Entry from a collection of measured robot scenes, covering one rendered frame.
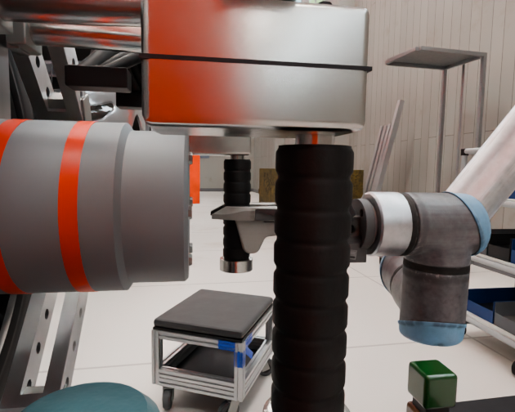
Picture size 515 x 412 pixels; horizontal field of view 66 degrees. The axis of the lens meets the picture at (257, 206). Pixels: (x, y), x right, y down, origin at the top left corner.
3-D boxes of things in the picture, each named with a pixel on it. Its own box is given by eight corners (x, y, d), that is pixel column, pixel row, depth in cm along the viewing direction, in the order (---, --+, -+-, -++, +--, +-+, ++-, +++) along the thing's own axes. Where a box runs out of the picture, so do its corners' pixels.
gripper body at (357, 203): (285, 268, 50) (374, 266, 52) (287, 200, 50) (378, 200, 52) (273, 254, 58) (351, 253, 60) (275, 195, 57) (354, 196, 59)
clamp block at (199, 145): (179, 154, 53) (179, 114, 53) (246, 156, 55) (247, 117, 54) (177, 154, 48) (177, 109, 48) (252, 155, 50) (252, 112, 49)
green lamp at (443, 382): (405, 391, 48) (407, 360, 47) (436, 389, 48) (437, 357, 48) (424, 411, 44) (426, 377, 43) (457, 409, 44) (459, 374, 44)
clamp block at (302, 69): (153, 135, 20) (152, 24, 19) (328, 140, 21) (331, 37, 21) (139, 124, 15) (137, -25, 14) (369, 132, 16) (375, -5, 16)
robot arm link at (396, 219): (414, 194, 51) (379, 190, 61) (378, 194, 51) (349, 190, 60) (410, 261, 52) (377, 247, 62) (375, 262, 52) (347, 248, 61)
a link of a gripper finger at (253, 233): (216, 257, 48) (287, 254, 51) (216, 208, 47) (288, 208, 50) (211, 252, 51) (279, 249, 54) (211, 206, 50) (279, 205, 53)
